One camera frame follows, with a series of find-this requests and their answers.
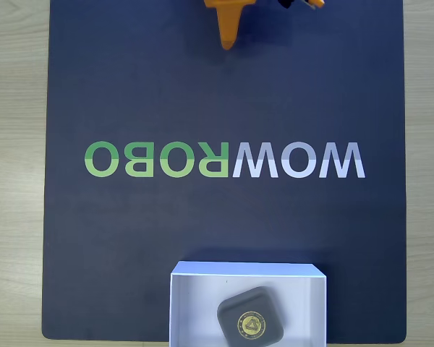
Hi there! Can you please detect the orange camera mount with board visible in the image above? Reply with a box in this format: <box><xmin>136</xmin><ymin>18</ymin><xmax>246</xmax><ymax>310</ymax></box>
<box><xmin>277</xmin><ymin>0</ymin><xmax>326</xmax><ymax>11</ymax></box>

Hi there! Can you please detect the white cardboard box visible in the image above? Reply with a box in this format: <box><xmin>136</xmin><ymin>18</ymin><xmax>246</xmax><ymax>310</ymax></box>
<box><xmin>169</xmin><ymin>260</ymin><xmax>328</xmax><ymax>347</ymax></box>

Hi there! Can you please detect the grey square usb device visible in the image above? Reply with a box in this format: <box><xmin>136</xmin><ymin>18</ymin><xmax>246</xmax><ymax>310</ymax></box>
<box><xmin>216</xmin><ymin>286</ymin><xmax>286</xmax><ymax>347</ymax></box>

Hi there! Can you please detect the dark mat with WOWROBO print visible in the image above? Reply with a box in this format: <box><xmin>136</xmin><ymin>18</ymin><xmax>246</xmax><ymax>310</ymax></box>
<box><xmin>41</xmin><ymin>0</ymin><xmax>408</xmax><ymax>343</ymax></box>

